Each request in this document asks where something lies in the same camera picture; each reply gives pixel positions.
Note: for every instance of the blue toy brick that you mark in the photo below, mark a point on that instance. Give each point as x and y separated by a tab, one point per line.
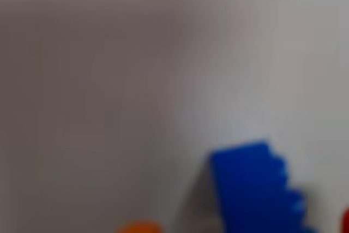
251	189

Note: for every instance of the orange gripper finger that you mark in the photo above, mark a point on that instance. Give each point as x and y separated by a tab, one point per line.
139	229

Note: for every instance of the red object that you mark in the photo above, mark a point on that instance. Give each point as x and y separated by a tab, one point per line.
346	220

